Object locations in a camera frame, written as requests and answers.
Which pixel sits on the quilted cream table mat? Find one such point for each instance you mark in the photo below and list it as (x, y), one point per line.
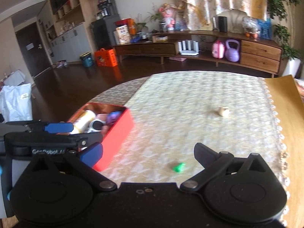
(174, 111)

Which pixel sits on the orange gift box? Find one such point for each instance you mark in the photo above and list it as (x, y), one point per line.
(106, 58)

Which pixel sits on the white round sunglasses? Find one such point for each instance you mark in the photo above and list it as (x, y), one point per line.
(96, 126)

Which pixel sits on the black mini fridge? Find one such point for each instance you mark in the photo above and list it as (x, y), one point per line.
(103, 31)

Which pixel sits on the red tin box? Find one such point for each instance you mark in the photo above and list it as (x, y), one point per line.
(113, 136)

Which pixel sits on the cereal box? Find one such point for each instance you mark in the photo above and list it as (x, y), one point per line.
(123, 34)

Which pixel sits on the white plastic bag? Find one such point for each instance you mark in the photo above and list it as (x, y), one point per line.
(16, 103)

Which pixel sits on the purple toy figure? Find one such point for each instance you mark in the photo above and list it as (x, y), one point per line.
(112, 117)

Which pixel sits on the blue gloved left hand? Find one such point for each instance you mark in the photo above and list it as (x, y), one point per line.
(6, 180)

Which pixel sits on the pink lip balm tube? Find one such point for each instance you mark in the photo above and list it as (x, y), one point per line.
(102, 116)

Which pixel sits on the pink doll figure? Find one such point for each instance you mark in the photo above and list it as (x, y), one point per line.
(168, 12)

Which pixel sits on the cream small figurine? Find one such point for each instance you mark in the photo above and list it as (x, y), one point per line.
(224, 111)

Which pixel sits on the teal trash bin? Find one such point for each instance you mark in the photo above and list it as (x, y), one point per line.
(86, 59)

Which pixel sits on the wooden tv cabinet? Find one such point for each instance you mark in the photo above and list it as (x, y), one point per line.
(258, 54)

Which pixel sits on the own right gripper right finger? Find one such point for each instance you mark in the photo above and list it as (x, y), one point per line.
(215, 165)

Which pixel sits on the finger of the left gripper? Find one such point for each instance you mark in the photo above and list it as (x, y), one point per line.
(84, 140)
(59, 127)

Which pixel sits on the green small toy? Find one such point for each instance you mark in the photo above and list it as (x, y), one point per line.
(178, 168)

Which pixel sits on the white wifi router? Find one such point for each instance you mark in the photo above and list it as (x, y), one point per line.
(188, 47)

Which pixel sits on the purple kettlebell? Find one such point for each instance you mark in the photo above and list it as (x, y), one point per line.
(232, 54)

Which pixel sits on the grey wall cabinet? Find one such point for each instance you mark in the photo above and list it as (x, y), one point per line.
(71, 45)

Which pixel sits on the black speaker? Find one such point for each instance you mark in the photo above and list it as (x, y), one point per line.
(222, 24)

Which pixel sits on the yellow white supplement bottle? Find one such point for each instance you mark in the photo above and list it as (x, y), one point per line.
(81, 121)

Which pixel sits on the blue patterned bag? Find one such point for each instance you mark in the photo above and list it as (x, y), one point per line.
(265, 29)

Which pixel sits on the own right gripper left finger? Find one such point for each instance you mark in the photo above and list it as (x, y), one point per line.
(78, 174)

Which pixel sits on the green potted tree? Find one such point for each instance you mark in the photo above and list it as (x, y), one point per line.
(282, 13)

